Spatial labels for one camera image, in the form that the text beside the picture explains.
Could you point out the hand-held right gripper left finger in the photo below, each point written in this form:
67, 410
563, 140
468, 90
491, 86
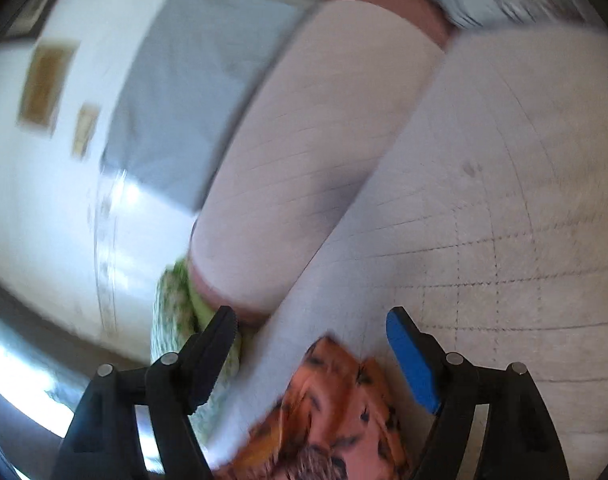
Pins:
211, 360

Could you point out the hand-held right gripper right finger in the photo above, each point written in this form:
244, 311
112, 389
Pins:
413, 360

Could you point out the orange floral shirt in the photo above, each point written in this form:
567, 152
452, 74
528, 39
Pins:
329, 410

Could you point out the green checked pillow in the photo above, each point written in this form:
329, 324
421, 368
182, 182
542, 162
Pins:
171, 310

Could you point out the bed with pink sheet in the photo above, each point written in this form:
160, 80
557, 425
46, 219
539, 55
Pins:
458, 185

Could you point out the pink bolster pillow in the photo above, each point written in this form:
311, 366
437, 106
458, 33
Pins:
314, 160

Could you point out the grey-blue pillow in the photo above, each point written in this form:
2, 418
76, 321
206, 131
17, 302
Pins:
204, 80

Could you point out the gold light switch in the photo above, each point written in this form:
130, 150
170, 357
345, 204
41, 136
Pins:
85, 130

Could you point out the grey wall panel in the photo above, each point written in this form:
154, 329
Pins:
46, 87

